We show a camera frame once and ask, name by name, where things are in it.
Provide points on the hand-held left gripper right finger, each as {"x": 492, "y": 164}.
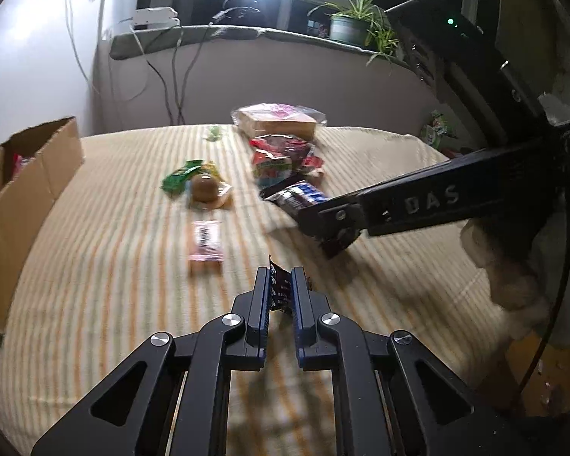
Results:
{"x": 298, "y": 304}

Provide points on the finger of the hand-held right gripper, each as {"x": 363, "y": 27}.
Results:
{"x": 332, "y": 216}

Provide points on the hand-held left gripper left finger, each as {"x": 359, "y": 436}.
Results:
{"x": 264, "y": 304}

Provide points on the dark brown snack packet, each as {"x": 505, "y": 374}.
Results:
{"x": 280, "y": 289}

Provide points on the dark blue snack packet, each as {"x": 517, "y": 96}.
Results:
{"x": 297, "y": 195}

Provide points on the pink snack packet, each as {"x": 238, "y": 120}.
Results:
{"x": 205, "y": 242}

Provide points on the red snack bag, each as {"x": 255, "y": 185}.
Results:
{"x": 278, "y": 145}

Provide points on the bagged sliced bread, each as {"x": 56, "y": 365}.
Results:
{"x": 275, "y": 123}

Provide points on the round pastry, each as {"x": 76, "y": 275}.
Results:
{"x": 208, "y": 189}

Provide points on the green snack packet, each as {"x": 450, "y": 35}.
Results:
{"x": 180, "y": 176}

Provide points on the brown cardboard box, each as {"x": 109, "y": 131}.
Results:
{"x": 19, "y": 228}

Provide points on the person's right hand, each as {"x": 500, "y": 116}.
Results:
{"x": 508, "y": 266}

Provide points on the small red snack packet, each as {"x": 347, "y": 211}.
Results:
{"x": 311, "y": 167}

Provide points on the green and white snack bag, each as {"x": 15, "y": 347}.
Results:
{"x": 434, "y": 128}

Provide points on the colourful snack bag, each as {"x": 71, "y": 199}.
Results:
{"x": 271, "y": 171}

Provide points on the potted spider plant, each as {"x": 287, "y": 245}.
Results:
{"x": 349, "y": 23}

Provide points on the small green candy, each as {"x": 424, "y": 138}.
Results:
{"x": 213, "y": 133}

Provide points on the grey stone windowsill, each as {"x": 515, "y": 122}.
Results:
{"x": 247, "y": 34}

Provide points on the white power strip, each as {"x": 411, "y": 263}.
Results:
{"x": 154, "y": 16}

